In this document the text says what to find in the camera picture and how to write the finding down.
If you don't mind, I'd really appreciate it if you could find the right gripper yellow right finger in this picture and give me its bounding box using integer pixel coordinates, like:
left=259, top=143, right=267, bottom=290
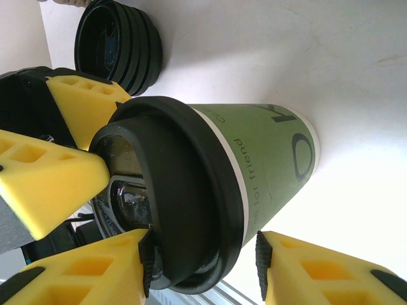
left=256, top=230, right=407, bottom=305

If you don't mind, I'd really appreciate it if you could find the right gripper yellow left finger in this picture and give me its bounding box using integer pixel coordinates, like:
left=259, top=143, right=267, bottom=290
left=0, top=227, right=156, bottom=305

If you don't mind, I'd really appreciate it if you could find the black plastic cup lid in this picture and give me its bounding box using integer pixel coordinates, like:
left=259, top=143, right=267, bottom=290
left=90, top=96, right=247, bottom=295

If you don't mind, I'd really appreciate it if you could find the green paper coffee cup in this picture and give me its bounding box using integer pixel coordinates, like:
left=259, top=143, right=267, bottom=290
left=187, top=102, right=322, bottom=255

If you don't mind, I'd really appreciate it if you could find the stack of black cup lids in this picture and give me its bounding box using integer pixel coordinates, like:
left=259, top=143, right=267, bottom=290
left=73, top=0, right=164, bottom=97

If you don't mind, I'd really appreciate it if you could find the aluminium mounting rail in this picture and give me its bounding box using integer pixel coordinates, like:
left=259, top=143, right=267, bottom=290
left=149, top=279, right=258, bottom=305

